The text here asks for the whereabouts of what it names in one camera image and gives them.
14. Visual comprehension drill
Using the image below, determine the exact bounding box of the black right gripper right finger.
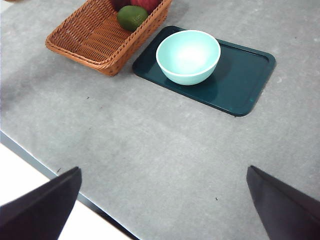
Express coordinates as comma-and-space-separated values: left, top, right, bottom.
246, 164, 320, 240

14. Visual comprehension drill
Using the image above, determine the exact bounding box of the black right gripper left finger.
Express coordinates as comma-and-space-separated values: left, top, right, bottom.
0, 166, 83, 240

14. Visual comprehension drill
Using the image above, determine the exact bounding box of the teal ribbed bowl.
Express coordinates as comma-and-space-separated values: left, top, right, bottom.
155, 29, 222, 86

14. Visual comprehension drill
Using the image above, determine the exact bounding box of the dark rectangular tray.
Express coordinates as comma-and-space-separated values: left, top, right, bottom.
131, 25, 277, 118

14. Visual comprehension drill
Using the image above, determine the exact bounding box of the brown wicker basket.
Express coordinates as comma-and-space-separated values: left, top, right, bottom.
45, 0, 173, 77

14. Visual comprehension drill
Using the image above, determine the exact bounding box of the green lime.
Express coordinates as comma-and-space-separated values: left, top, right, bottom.
116, 5, 149, 32

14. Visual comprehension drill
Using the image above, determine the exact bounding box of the red apple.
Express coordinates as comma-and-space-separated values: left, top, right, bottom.
129, 0, 163, 15

